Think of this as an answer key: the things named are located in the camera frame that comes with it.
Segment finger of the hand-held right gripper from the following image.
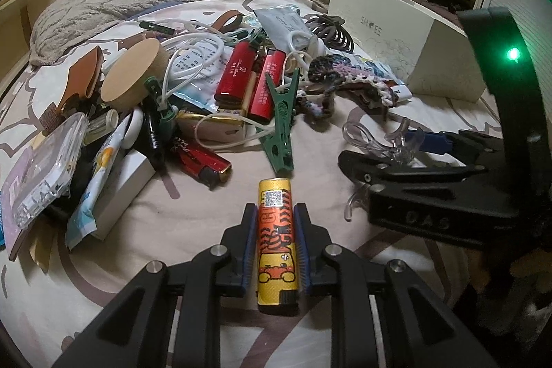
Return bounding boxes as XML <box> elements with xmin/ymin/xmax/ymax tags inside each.
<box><xmin>407</xmin><ymin>128</ymin><xmax>505</xmax><ymax>166</ymax></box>
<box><xmin>338</xmin><ymin>150</ymin><xmax>479</xmax><ymax>190</ymax></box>

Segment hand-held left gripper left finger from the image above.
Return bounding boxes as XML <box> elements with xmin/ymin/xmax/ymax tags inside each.
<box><xmin>52</xmin><ymin>202</ymin><xmax>259</xmax><ymax>368</ymax></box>

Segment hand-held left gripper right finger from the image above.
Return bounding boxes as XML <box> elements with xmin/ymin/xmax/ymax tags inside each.
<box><xmin>294</xmin><ymin>202</ymin><xmax>501</xmax><ymax>368</ymax></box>

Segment yellow tiger-print lighter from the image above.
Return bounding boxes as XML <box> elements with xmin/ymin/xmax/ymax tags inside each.
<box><xmin>256</xmin><ymin>177</ymin><xmax>300</xmax><ymax>316</ymax></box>

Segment clear plastic claw clip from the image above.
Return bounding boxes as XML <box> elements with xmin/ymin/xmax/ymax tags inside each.
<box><xmin>343</xmin><ymin>117</ymin><xmax>425</xmax><ymax>223</ymax></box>

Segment white cardboard box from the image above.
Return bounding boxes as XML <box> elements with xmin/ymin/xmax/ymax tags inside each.
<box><xmin>328</xmin><ymin>0</ymin><xmax>496</xmax><ymax>103</ymax></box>

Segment person's right hand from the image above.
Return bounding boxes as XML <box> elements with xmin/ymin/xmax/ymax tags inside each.
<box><xmin>511</xmin><ymin>248</ymin><xmax>552</xmax><ymax>292</ymax></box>

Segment white lighter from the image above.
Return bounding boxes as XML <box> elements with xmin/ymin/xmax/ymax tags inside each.
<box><xmin>389</xmin><ymin>84</ymin><xmax>413</xmax><ymax>102</ymax></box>

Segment blue white sachet strip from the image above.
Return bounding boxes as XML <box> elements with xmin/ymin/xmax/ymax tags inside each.
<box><xmin>351</xmin><ymin>54</ymin><xmax>398</xmax><ymax>83</ymax></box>

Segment dark red black-capped lighter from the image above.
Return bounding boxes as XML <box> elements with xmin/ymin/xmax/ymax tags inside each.
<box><xmin>169</xmin><ymin>134</ymin><xmax>232</xmax><ymax>190</ymax></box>

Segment purple crocheted item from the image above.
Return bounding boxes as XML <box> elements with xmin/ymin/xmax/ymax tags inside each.
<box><xmin>297</xmin><ymin>54</ymin><xmax>396</xmax><ymax>121</ymax></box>

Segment green plastic clothespin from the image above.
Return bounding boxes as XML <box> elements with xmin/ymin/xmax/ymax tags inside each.
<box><xmin>258</xmin><ymin>67</ymin><xmax>303</xmax><ymax>176</ymax></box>

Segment gold cigarette pack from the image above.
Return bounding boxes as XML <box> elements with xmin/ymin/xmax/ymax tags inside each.
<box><xmin>176</xmin><ymin>108</ymin><xmax>249</xmax><ymax>143</ymax></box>

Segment small white box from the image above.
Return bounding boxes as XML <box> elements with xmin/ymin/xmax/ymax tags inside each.
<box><xmin>92</xmin><ymin>147</ymin><xmax>157</xmax><ymax>242</ymax></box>

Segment black tube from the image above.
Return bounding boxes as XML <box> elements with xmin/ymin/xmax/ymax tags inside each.
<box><xmin>141</xmin><ymin>100</ymin><xmax>167</xmax><ymax>173</ymax></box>

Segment slim red lighter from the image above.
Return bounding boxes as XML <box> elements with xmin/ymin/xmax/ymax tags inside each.
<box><xmin>247</xmin><ymin>48</ymin><xmax>286</xmax><ymax>121</ymax></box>

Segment white blue tube packet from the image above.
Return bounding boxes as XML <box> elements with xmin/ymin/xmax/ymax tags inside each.
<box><xmin>65</xmin><ymin>113</ymin><xmax>133</xmax><ymax>251</ymax></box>

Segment white oval case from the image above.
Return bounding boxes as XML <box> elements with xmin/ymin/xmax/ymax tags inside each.
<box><xmin>122</xmin><ymin>108</ymin><xmax>146</xmax><ymax>150</ymax></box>

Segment clear medical packet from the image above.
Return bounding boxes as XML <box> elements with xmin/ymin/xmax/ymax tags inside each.
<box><xmin>171</xmin><ymin>44</ymin><xmax>230</xmax><ymax>115</ymax></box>

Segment grey foil pouch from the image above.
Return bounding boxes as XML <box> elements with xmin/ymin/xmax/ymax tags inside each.
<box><xmin>254</xmin><ymin>5</ymin><xmax>312</xmax><ymax>50</ymax></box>

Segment small glass vial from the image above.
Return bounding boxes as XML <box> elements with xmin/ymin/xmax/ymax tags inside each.
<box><xmin>83</xmin><ymin>108</ymin><xmax>120</xmax><ymax>145</ymax></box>

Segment gold foil packet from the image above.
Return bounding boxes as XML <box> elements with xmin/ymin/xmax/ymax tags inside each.
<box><xmin>29</xmin><ymin>229</ymin><xmax>58</xmax><ymax>270</ymax></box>

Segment round beige wooden box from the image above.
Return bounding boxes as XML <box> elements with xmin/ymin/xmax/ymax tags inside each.
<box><xmin>100</xmin><ymin>38</ymin><xmax>171</xmax><ymax>111</ymax></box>

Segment clear phone case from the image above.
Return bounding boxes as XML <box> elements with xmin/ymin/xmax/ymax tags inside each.
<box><xmin>12</xmin><ymin>111</ymin><xmax>88</xmax><ymax>229</ymax></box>

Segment brown leather tag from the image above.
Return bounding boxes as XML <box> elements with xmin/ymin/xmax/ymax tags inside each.
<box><xmin>118</xmin><ymin>33</ymin><xmax>161</xmax><ymax>50</ymax></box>

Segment pink notebook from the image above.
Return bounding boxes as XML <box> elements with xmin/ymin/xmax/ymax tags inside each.
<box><xmin>0</xmin><ymin>147</ymin><xmax>36</xmax><ymax>262</ymax></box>

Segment brown leather case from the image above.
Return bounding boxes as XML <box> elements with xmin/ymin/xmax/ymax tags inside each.
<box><xmin>59</xmin><ymin>48</ymin><xmax>105</xmax><ymax>115</ymax></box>

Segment brown woven patch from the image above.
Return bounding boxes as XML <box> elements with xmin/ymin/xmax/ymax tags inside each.
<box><xmin>40</xmin><ymin>102</ymin><xmax>60</xmax><ymax>132</ymax></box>

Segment dark green clip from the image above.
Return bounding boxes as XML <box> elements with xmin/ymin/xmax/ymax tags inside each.
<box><xmin>137</xmin><ymin>20</ymin><xmax>178</xmax><ymax>35</ymax></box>

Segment wooden shelf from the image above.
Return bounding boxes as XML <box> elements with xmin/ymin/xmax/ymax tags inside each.
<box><xmin>0</xmin><ymin>0</ymin><xmax>90</xmax><ymax>93</ymax></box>

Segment black hair ties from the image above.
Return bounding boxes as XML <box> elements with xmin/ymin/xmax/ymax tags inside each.
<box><xmin>305</xmin><ymin>13</ymin><xmax>357</xmax><ymax>52</ymax></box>

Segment white cable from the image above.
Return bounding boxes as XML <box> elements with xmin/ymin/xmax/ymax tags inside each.
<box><xmin>161</xmin><ymin>18</ymin><xmax>321</xmax><ymax>150</ymax></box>

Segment brown leather loop strap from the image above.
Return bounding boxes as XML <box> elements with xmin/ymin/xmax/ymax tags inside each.
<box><xmin>213</xmin><ymin>9</ymin><xmax>245</xmax><ymax>35</ymax></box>

